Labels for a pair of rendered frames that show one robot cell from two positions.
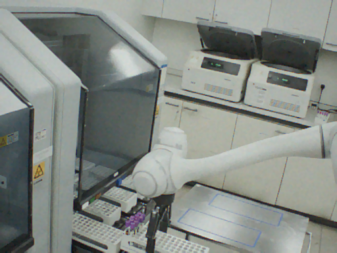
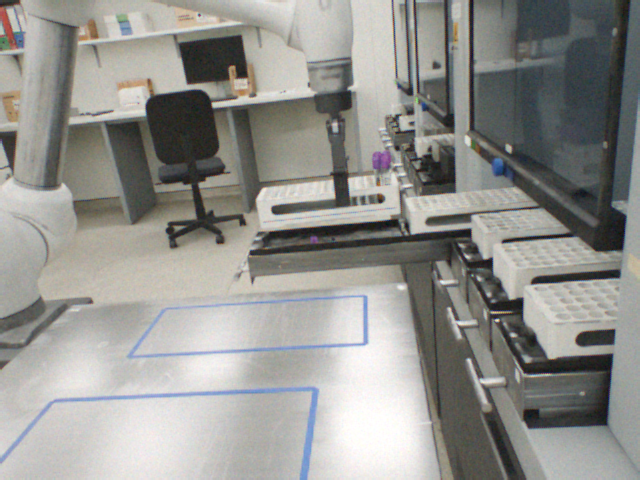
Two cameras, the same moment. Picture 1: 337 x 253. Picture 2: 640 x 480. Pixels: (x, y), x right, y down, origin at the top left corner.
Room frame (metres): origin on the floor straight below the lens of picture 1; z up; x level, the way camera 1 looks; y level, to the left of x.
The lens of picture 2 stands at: (2.22, -0.32, 1.20)
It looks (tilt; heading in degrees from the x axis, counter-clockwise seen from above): 20 degrees down; 166
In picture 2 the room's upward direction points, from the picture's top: 7 degrees counter-clockwise
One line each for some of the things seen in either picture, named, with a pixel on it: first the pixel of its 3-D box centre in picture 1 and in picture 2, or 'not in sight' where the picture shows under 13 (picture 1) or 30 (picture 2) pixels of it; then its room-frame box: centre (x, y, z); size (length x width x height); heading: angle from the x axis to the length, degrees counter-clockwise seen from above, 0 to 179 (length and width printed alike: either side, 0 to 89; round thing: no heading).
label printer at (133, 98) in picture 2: not in sight; (133, 98); (-2.35, -0.59, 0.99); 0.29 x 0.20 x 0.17; 169
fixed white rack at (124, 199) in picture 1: (103, 194); (600, 266); (1.64, 0.26, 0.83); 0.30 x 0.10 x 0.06; 71
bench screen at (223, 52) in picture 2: not in sight; (216, 68); (-2.24, 0.11, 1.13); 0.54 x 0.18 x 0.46; 65
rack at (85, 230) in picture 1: (87, 232); (478, 211); (1.31, 0.26, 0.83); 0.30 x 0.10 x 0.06; 71
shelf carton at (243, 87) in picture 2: not in sight; (242, 80); (-2.22, 0.31, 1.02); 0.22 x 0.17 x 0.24; 160
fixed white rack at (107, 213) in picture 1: (85, 207); (561, 231); (1.49, 0.31, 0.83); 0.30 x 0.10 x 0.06; 71
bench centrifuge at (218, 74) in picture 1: (224, 58); not in sight; (3.84, -0.39, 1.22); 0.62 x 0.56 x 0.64; 159
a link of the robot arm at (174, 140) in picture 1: (169, 152); (324, 17); (1.20, -0.01, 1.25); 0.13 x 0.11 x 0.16; 166
